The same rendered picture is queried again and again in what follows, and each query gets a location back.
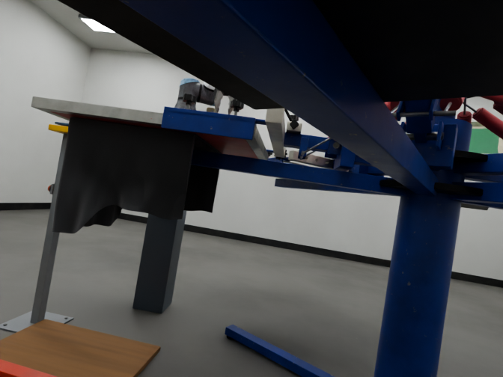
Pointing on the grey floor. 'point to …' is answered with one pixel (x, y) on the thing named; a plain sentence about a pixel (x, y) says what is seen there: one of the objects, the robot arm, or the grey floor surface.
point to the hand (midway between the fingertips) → (223, 110)
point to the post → (44, 261)
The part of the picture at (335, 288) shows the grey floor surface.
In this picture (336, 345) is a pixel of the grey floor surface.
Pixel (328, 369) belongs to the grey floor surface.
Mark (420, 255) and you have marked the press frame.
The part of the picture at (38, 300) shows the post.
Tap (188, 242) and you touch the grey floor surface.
